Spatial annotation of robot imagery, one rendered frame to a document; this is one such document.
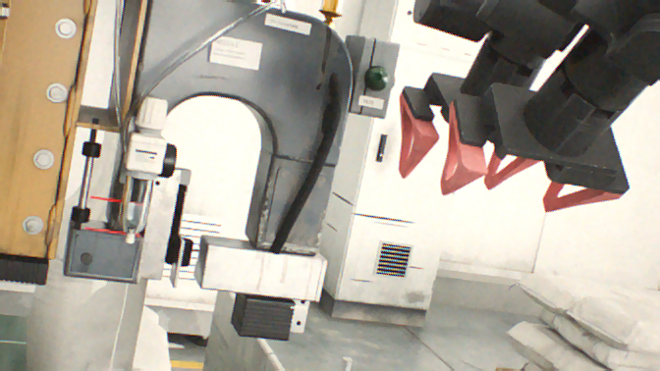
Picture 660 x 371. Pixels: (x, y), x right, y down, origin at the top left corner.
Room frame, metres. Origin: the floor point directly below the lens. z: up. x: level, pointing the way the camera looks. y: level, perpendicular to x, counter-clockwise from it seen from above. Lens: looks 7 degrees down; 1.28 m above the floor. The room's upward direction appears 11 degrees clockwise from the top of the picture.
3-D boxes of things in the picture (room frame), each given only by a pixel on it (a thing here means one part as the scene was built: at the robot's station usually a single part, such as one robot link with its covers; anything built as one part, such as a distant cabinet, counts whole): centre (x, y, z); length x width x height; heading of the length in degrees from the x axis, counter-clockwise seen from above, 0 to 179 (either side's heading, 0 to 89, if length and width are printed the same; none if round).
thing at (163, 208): (1.00, 0.19, 1.08); 0.03 x 0.01 x 0.13; 109
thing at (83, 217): (0.93, 0.26, 1.12); 0.02 x 0.02 x 0.08; 19
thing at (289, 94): (1.14, 0.16, 1.21); 0.30 x 0.25 x 0.30; 19
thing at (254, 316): (1.05, 0.04, 0.98); 0.09 x 0.05 x 0.05; 109
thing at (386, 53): (1.08, -0.01, 1.29); 0.08 x 0.05 x 0.09; 19
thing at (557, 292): (3.84, -1.24, 0.56); 0.66 x 0.43 x 0.15; 106
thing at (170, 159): (0.93, 0.18, 1.16); 0.04 x 0.02 x 0.04; 19
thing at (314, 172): (1.03, 0.04, 1.20); 0.05 x 0.05 x 0.27; 19
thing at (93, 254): (0.98, 0.24, 1.04); 0.08 x 0.06 x 0.05; 109
